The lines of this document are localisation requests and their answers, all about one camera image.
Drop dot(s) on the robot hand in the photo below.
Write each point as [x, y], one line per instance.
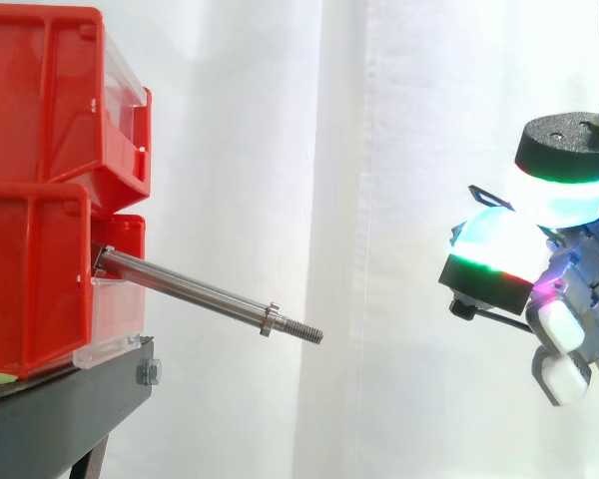
[569, 209]

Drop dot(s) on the metal rod with threaded end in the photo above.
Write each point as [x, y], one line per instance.
[199, 289]

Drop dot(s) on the red bin with clear plate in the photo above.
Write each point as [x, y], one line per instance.
[40, 100]
[30, 279]

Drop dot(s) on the black stand with green tape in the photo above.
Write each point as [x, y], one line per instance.
[55, 419]

